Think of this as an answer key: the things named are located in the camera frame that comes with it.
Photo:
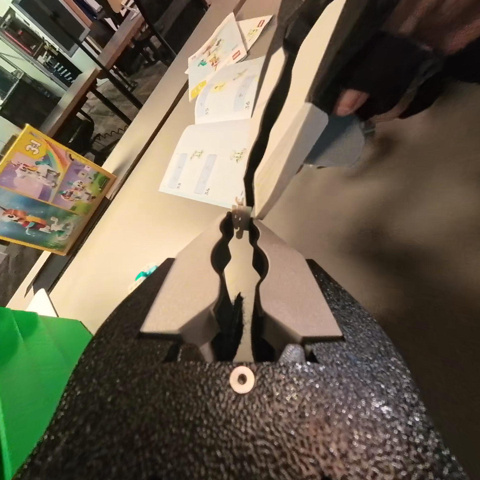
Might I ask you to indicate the small teal white Lego piece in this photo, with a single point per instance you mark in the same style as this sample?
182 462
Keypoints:
144 275

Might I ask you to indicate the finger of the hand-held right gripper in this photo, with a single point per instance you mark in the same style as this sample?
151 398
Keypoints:
292 123

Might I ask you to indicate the person's right hand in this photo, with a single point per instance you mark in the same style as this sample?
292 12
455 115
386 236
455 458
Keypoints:
382 75

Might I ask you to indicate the white paper sheet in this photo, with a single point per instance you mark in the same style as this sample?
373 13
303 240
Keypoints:
43 303

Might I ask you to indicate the wooden table with black legs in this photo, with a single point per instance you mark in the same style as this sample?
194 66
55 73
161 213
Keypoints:
123 33
75 93

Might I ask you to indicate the small white leaflet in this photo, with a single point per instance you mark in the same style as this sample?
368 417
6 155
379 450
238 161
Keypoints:
255 32

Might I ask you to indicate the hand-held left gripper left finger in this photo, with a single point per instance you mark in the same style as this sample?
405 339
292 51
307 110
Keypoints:
180 296

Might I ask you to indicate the green box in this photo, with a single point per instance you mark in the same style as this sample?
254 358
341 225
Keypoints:
33 375

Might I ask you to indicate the closed picture instruction booklet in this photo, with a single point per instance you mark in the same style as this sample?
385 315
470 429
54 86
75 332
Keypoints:
213 56

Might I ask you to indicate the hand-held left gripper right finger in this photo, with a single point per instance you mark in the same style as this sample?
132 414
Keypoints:
300 296

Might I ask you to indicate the yellow colourful lego set box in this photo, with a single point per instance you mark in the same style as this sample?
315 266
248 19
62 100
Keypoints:
48 195

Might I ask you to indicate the person's right forearm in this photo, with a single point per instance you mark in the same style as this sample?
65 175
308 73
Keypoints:
450 33

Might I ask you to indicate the open white instruction booklet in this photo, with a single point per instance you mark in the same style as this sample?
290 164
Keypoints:
210 165

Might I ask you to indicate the glass display cabinet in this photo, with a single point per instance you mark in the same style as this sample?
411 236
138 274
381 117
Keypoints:
33 48

